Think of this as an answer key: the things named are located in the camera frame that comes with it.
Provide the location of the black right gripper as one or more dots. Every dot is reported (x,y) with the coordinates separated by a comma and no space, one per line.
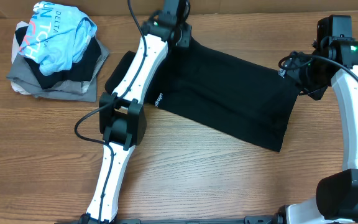
(299,73)

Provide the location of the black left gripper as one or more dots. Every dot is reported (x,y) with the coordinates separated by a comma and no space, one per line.
(186,40)

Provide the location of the black t-shirt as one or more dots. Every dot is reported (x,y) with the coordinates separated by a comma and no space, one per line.
(242,99)

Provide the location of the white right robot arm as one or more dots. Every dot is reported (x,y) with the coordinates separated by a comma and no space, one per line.
(333,63)

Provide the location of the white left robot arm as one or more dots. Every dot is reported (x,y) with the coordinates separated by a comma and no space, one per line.
(122,119)

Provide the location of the black folded garment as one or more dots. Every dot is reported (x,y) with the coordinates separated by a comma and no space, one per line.
(80,72)

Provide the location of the light blue printed t-shirt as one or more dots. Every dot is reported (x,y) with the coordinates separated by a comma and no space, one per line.
(57,36)

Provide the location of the grey folded garment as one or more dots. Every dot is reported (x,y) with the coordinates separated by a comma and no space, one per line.
(23,80)

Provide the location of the white folded garment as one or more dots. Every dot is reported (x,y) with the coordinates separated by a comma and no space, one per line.
(14,51)

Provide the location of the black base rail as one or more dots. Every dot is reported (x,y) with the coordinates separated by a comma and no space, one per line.
(265,219)

